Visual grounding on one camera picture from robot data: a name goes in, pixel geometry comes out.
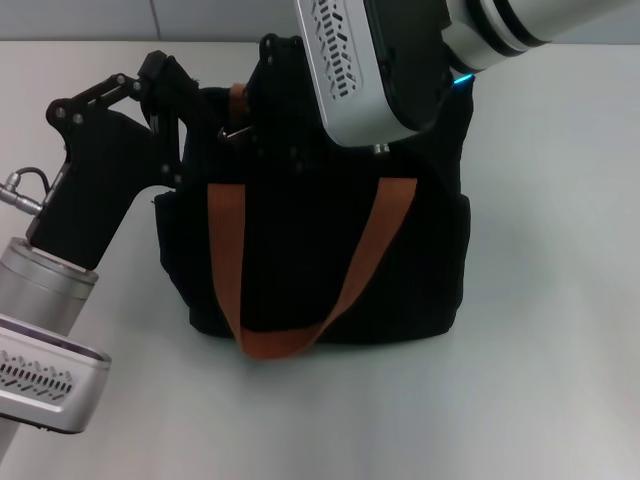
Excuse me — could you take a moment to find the black bag with orange handles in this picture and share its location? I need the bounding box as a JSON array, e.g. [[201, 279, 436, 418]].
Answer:
[[152, 55, 474, 362]]

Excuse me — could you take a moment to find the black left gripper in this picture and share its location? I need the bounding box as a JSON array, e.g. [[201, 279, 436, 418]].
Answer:
[[27, 49, 189, 270]]

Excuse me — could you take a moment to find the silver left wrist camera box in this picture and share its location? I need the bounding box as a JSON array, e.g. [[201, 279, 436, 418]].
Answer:
[[0, 313, 112, 435]]

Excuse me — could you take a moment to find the left gripper cable with connector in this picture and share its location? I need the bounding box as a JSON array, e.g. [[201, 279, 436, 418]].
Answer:
[[0, 168, 57, 217]]

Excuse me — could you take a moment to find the silver zipper pull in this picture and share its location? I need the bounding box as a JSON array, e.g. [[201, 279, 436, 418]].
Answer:
[[217, 124, 254, 149]]

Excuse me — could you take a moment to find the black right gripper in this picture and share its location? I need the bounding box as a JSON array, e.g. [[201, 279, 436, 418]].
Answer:
[[247, 33, 382, 177]]

